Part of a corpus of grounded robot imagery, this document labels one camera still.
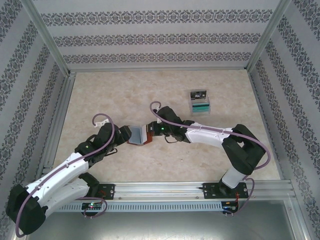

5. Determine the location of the aluminium back frame rail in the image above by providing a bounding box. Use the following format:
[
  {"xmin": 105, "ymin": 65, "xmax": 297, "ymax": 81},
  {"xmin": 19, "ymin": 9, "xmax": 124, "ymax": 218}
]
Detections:
[{"xmin": 68, "ymin": 66, "xmax": 249, "ymax": 74}]

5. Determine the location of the teal plastic card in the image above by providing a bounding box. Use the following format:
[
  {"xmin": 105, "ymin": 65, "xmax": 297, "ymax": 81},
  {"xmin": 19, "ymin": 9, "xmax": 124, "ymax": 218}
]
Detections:
[{"xmin": 191, "ymin": 103, "xmax": 210, "ymax": 112}]

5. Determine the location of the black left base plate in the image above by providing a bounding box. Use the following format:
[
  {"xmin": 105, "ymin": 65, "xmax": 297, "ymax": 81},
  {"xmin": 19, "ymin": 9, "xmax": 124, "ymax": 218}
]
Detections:
[{"xmin": 96, "ymin": 183, "xmax": 116, "ymax": 201}]

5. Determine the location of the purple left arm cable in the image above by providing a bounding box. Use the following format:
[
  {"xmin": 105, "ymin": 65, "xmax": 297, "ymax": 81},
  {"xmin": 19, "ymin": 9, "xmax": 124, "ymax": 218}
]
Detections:
[{"xmin": 15, "ymin": 113, "xmax": 116, "ymax": 238}]

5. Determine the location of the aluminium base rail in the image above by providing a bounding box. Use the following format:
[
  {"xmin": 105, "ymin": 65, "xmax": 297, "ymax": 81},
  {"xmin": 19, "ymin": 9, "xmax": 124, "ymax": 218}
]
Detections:
[{"xmin": 98, "ymin": 181, "xmax": 294, "ymax": 201}]

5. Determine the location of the circuit board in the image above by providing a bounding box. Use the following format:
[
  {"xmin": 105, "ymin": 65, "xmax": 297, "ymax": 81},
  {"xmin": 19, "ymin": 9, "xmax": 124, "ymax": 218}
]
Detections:
[
  {"xmin": 221, "ymin": 200, "xmax": 240, "ymax": 213},
  {"xmin": 81, "ymin": 201, "xmax": 104, "ymax": 211}
]

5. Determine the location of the left circuit board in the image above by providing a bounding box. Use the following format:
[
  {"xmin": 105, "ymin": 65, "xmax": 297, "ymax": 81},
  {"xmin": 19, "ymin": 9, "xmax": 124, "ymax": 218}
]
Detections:
[{"xmin": 81, "ymin": 201, "xmax": 104, "ymax": 211}]

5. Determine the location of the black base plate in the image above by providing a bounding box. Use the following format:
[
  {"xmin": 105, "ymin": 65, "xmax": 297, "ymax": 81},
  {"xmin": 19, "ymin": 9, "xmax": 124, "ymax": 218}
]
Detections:
[
  {"xmin": 96, "ymin": 183, "xmax": 116, "ymax": 201},
  {"xmin": 202, "ymin": 182, "xmax": 248, "ymax": 200}
]

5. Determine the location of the aluminium side frame rail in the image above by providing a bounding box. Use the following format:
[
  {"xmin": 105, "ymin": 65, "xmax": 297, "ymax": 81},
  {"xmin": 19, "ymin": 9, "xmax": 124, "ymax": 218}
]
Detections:
[{"xmin": 36, "ymin": 72, "xmax": 77, "ymax": 182}]

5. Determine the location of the aluminium frame post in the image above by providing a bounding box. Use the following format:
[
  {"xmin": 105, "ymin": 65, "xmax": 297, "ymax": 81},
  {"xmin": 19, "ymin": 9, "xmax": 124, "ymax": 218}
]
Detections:
[
  {"xmin": 19, "ymin": 0, "xmax": 71, "ymax": 76},
  {"xmin": 246, "ymin": 0, "xmax": 293, "ymax": 72}
]

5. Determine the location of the right circuit board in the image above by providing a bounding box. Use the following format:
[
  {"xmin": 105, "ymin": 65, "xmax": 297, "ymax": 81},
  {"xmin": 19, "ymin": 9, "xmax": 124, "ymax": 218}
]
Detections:
[{"xmin": 221, "ymin": 200, "xmax": 240, "ymax": 213}]

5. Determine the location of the slotted grey cable duct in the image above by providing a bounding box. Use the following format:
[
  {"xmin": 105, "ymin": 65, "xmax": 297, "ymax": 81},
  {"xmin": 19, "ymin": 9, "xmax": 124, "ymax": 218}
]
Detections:
[{"xmin": 58, "ymin": 201, "xmax": 223, "ymax": 212}]

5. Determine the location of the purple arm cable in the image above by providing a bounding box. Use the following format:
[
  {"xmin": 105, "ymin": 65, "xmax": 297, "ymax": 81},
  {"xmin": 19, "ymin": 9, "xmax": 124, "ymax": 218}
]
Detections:
[
  {"xmin": 15, "ymin": 113, "xmax": 116, "ymax": 238},
  {"xmin": 149, "ymin": 101, "xmax": 272, "ymax": 217}
]

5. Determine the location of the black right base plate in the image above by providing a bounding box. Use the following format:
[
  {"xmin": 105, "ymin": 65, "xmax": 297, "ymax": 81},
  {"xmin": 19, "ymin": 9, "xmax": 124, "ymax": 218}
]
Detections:
[{"xmin": 202, "ymin": 182, "xmax": 248, "ymax": 200}]

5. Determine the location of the clear acrylic card stand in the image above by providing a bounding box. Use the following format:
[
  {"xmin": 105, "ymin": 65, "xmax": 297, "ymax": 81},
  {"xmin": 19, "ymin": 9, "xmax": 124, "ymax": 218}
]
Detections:
[{"xmin": 187, "ymin": 88, "xmax": 211, "ymax": 116}]

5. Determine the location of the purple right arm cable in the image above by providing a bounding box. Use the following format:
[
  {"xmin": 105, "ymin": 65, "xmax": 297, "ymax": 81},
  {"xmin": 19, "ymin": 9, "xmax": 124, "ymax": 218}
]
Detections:
[{"xmin": 149, "ymin": 101, "xmax": 272, "ymax": 217}]

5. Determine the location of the brown leather card holder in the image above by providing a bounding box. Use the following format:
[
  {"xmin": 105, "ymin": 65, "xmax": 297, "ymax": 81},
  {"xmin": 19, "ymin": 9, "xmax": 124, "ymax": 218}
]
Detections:
[{"xmin": 126, "ymin": 124, "xmax": 154, "ymax": 146}]

